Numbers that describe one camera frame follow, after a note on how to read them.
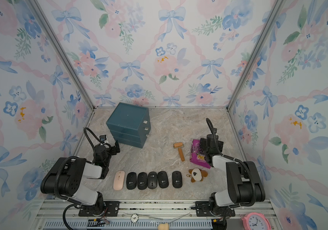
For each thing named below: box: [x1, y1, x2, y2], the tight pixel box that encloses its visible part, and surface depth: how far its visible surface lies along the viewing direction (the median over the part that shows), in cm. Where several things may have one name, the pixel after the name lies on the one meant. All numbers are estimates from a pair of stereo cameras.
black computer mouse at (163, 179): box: [157, 170, 169, 189], surface depth 83 cm
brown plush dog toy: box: [186, 167, 209, 183], surface depth 85 cm
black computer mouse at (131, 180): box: [126, 171, 137, 190], surface depth 83 cm
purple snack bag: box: [189, 138, 211, 169], surface depth 90 cm
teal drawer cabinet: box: [105, 102, 152, 149], surface depth 90 cm
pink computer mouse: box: [112, 170, 126, 191], surface depth 83 cm
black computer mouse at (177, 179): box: [172, 170, 183, 189], surface depth 84 cm
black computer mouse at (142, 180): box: [137, 172, 148, 190], surface depth 83 cm
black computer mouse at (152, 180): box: [147, 171, 158, 190], surface depth 84 cm
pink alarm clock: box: [241, 212, 272, 230], surface depth 70 cm
